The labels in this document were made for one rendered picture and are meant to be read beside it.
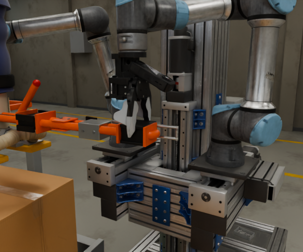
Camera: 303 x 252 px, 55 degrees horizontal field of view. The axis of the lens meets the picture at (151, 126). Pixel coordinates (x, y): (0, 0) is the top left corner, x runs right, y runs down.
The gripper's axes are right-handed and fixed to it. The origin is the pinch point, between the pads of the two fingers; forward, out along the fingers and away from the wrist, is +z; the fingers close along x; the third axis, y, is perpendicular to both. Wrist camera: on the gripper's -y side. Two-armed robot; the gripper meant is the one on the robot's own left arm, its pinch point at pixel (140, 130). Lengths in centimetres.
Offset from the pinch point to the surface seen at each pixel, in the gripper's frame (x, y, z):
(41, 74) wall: -710, 746, 33
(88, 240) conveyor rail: -32, 45, 66
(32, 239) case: 2, 43, 43
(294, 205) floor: -241, -53, 128
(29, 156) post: -48, 96, 36
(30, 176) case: -17, 61, 30
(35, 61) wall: -714, 772, -11
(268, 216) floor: -206, -30, 128
